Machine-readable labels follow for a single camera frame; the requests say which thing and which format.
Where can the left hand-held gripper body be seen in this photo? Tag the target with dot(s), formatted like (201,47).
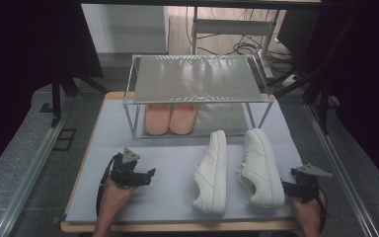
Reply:
(125,174)

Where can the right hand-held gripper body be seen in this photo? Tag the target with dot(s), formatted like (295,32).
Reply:
(307,187)

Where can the white sneaker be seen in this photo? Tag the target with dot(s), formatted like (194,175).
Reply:
(263,171)
(210,174)

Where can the pink slipper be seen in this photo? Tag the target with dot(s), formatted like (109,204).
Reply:
(158,120)
(182,118)

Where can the metal two-tier shoe rack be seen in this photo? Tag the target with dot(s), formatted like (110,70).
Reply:
(194,79)

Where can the person's right hand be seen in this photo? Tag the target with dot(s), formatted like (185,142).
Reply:
(309,214)

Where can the person's left hand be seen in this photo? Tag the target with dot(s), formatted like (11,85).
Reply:
(112,200)

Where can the light grey table mat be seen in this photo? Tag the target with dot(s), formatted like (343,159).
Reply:
(164,204)

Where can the wooden table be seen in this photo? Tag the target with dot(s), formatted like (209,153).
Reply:
(177,226)

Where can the black metal stand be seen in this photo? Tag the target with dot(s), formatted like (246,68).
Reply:
(56,98)
(324,108)

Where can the white power strip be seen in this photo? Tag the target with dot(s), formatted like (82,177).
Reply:
(288,80)

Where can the dark curtain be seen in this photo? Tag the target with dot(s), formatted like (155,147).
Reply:
(368,82)
(23,65)

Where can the white panel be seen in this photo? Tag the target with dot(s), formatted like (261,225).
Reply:
(125,29)

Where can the aluminium floor rail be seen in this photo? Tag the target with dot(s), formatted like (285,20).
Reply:
(29,174)
(342,171)

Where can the white desk frame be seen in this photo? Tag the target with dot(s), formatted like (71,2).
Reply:
(230,26)

